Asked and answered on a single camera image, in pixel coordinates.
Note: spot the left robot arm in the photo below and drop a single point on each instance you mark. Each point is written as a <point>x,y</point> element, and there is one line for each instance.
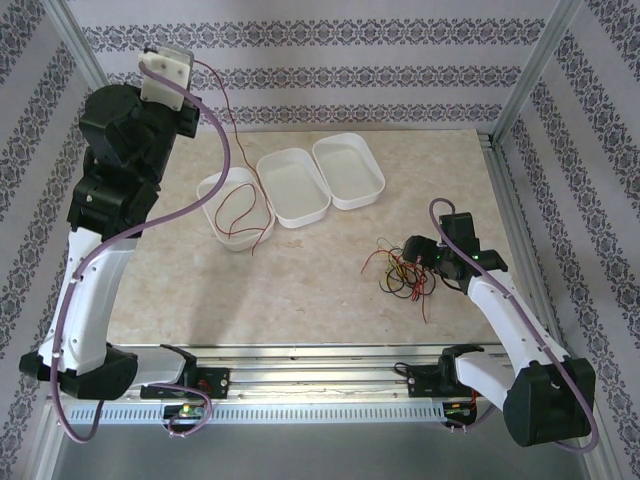
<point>95,300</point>

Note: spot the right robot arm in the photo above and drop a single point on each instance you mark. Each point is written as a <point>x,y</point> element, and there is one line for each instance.
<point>515,320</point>

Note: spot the white plastic tray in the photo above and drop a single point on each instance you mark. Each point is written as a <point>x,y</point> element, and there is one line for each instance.
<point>350,165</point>
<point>240,245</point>
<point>295,185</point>

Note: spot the small green circuit board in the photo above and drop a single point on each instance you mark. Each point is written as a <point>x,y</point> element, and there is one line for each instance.
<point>187,410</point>
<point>457,411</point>

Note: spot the grey metal panel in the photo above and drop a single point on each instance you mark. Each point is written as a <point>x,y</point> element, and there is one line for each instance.
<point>320,455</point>

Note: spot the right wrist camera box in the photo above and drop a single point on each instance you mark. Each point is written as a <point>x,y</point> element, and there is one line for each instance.
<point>457,227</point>

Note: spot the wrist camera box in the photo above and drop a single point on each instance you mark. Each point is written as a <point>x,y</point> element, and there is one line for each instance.
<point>162,75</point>
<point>457,227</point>

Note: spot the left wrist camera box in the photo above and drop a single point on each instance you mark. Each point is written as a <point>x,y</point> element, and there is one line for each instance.
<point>162,75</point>

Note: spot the aluminium frame post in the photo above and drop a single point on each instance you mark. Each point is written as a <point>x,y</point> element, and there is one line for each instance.
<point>535,65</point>
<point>80,55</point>

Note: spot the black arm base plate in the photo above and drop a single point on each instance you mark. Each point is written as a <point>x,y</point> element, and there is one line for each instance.
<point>217,382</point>
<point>425,382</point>

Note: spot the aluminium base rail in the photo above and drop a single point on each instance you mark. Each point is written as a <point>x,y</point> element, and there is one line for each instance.
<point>320,372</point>

